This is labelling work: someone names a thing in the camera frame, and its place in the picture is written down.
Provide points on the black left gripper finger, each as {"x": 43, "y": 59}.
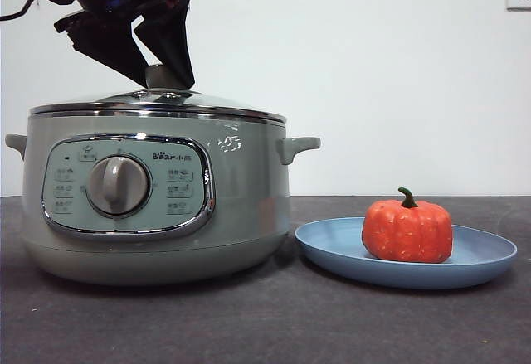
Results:
{"x": 170, "y": 36}
{"x": 112, "y": 49}

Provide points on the glass lid with green knob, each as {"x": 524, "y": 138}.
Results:
{"x": 159, "y": 77}

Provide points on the orange toy pumpkin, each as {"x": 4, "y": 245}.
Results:
{"x": 406, "y": 235}

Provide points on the pale green electric steamer pot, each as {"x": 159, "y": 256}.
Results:
{"x": 249, "y": 198}

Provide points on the blue plate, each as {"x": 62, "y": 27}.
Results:
{"x": 332, "y": 248}

